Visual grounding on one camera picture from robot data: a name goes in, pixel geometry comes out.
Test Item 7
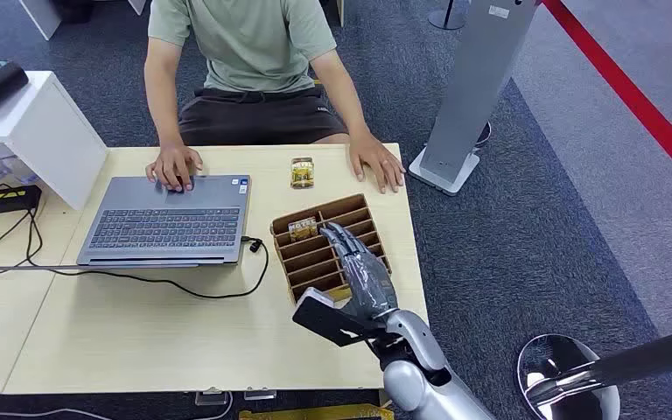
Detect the thin grey metal strip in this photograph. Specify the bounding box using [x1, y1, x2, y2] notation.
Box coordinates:
[0, 262, 201, 273]

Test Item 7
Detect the white cable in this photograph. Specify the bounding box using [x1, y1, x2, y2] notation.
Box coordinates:
[0, 407, 119, 420]

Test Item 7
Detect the black laptop power cable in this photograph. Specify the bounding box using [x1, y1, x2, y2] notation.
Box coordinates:
[0, 206, 271, 301]

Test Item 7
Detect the person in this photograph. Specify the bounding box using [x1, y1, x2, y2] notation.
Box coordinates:
[143, 0, 407, 196]

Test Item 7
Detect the white furniture panel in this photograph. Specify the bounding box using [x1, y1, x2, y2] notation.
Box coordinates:
[17, 0, 64, 42]

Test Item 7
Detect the grey laptop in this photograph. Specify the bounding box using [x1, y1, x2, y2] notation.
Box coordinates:
[75, 174, 253, 270]

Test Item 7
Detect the grey kiosk stand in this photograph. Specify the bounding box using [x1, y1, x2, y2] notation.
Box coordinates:
[408, 0, 541, 197]

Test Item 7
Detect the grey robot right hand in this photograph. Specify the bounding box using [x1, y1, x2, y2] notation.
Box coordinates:
[318, 220, 400, 320]

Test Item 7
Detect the black power adapter yellow label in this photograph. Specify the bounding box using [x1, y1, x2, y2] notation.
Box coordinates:
[0, 185, 43, 216]

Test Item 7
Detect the person's left hand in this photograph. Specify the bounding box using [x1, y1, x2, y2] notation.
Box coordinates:
[347, 132, 407, 196]

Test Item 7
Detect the white box cabinet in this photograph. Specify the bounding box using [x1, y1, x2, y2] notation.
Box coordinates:
[0, 70, 110, 212]

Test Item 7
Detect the person's right hand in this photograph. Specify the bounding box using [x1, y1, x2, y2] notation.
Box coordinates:
[144, 143, 205, 194]

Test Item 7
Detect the hotel card with forest print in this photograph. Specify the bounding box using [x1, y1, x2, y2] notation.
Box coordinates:
[289, 156, 316, 191]
[287, 216, 319, 243]

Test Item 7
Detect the wooden slotted card holder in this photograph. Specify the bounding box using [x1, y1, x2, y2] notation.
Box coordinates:
[269, 192, 394, 306]

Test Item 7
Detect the round metal stand base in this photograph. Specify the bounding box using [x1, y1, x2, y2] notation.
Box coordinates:
[426, 0, 469, 32]

